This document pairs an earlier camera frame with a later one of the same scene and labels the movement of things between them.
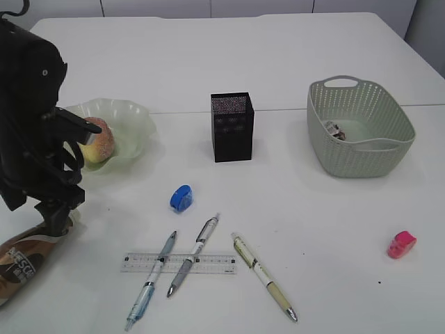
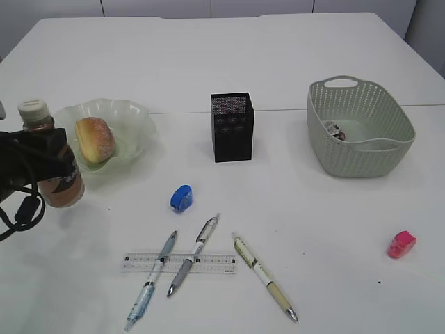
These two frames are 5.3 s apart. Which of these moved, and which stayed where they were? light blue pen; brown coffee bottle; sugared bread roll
Moved: brown coffee bottle
Stayed: light blue pen; sugared bread roll
